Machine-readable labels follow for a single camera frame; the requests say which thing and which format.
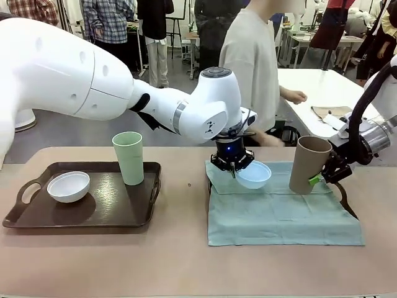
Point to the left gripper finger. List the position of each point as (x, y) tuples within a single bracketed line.
[(248, 159), (218, 162)]

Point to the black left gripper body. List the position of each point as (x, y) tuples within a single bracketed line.
[(230, 150)]

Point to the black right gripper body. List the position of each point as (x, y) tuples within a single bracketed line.
[(341, 147)]

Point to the light blue bowl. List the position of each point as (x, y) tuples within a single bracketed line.
[(256, 177)]

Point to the tall brown cup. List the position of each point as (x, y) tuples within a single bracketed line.
[(305, 167)]

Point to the teal cloth mat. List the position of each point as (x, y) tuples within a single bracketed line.
[(279, 217)]

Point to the tall green cup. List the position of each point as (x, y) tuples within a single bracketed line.
[(129, 161)]

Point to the white bowl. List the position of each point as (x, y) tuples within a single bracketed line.
[(69, 187)]

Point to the person's left forearm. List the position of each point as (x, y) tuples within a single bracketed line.
[(283, 93)]

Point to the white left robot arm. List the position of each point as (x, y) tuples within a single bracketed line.
[(62, 71)]

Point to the dark brown serving tray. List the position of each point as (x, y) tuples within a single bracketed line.
[(345, 201), (118, 211)]

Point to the person's right hand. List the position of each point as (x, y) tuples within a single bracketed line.
[(270, 141)]

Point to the person's left hand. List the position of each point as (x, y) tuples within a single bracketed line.
[(296, 97)]

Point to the white table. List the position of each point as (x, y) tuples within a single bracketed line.
[(310, 83)]

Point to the person in beige shirt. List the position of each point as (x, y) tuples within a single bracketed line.
[(248, 68)]

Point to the bystander black outfit yellow sleeve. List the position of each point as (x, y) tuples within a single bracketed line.
[(375, 46)]

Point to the bystander in dark patterned clothes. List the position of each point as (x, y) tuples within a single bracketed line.
[(211, 37)]

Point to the dark red apron mannequin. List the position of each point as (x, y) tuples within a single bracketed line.
[(328, 28)]

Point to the bystander black top white trousers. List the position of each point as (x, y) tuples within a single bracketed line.
[(156, 37)]

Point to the bystander in blue plaid shirt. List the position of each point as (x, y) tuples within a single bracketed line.
[(108, 21)]

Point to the bystander in red plaid shirt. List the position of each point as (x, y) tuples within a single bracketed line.
[(34, 12)]

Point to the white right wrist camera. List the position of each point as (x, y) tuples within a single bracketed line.
[(336, 125)]

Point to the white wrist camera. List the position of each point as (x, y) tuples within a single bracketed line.
[(336, 125), (249, 118)]

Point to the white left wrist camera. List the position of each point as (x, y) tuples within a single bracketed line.
[(249, 118)]

